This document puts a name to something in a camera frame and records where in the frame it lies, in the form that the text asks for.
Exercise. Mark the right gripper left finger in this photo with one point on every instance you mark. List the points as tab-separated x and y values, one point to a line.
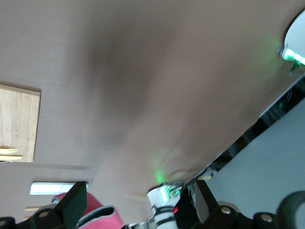
74	202

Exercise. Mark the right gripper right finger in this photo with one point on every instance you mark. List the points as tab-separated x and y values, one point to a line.
207	205

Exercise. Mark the red cloth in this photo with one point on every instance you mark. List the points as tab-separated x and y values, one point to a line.
96	202

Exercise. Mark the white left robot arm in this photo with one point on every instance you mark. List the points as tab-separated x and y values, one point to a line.
164	214

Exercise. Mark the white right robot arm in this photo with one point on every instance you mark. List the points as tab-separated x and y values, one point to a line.
296	35

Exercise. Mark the white rack base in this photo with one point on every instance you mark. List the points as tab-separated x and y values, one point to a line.
52	188

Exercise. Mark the wooden rod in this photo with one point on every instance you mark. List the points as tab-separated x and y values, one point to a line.
32	208

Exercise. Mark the yellow knife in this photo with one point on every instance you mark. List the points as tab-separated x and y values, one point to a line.
10	157

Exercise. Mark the yellow fork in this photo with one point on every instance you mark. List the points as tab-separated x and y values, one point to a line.
8	150

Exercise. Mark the wooden cutting board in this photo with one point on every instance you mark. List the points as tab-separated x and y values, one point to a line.
19	119

